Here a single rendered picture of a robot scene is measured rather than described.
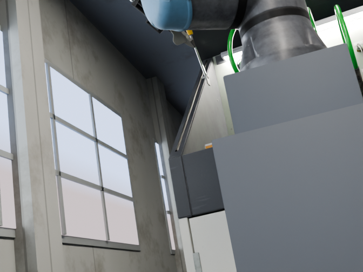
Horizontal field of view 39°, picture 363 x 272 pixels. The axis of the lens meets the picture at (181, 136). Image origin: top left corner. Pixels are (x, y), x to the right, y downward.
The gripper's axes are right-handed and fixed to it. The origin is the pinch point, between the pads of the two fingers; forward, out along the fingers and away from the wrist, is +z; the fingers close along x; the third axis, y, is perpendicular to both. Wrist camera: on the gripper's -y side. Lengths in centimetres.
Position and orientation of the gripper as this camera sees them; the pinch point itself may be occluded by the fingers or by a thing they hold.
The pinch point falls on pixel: (200, 34)
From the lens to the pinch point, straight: 148.5
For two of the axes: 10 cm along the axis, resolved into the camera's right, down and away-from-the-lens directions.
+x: 4.7, -5.4, -7.0
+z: 7.8, 6.3, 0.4
